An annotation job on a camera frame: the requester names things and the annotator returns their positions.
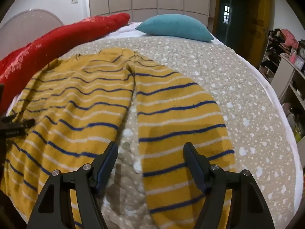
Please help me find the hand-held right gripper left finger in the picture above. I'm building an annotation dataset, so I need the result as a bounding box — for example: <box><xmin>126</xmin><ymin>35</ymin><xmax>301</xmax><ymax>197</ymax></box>
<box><xmin>27</xmin><ymin>142</ymin><xmax>119</xmax><ymax>229</ymax></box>

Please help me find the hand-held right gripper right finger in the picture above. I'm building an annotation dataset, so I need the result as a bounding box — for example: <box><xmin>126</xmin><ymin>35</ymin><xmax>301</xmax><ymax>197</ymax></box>
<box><xmin>183</xmin><ymin>142</ymin><xmax>277</xmax><ymax>229</ymax></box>

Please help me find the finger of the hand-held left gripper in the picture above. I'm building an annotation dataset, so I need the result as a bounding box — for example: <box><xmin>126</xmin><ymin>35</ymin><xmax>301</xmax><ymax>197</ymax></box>
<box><xmin>0</xmin><ymin>115</ymin><xmax>36</xmax><ymax>139</ymax></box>

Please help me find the yellow striped sweater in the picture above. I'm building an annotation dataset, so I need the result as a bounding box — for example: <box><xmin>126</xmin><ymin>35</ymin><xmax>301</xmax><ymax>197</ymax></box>
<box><xmin>0</xmin><ymin>48</ymin><xmax>236</xmax><ymax>229</ymax></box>

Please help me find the red embroidered quilt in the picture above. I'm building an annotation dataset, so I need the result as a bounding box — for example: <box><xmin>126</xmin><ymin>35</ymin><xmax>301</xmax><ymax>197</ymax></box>
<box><xmin>0</xmin><ymin>13</ymin><xmax>131</xmax><ymax>111</ymax></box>

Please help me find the beige dotted blanket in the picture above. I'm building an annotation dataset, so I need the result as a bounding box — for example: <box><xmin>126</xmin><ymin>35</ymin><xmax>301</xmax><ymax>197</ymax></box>
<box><xmin>5</xmin><ymin>36</ymin><xmax>297</xmax><ymax>229</ymax></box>

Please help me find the white curved headboard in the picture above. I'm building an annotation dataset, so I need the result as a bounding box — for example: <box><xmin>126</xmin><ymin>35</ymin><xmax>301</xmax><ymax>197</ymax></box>
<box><xmin>0</xmin><ymin>9</ymin><xmax>64</xmax><ymax>44</ymax></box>

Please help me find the white shelf unit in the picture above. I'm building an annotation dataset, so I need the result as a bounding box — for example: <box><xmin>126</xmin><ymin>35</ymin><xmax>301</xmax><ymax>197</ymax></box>
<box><xmin>258</xmin><ymin>29</ymin><xmax>305</xmax><ymax>148</ymax></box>

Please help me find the teal pillow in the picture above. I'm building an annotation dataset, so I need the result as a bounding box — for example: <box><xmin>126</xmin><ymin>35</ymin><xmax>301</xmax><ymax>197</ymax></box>
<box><xmin>135</xmin><ymin>14</ymin><xmax>214</xmax><ymax>42</ymax></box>

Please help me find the brown wooden door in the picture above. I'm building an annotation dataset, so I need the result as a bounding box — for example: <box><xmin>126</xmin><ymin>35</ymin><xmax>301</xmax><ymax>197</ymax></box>
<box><xmin>243</xmin><ymin>0</ymin><xmax>272</xmax><ymax>69</ymax></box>

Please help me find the small paned window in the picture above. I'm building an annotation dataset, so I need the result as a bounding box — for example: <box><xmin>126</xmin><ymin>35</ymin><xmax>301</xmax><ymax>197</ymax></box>
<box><xmin>223</xmin><ymin>5</ymin><xmax>231</xmax><ymax>24</ymax></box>

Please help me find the pink cloth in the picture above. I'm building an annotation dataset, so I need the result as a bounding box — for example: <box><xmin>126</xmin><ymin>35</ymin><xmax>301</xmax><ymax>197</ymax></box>
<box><xmin>281</xmin><ymin>29</ymin><xmax>299</xmax><ymax>48</ymax></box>

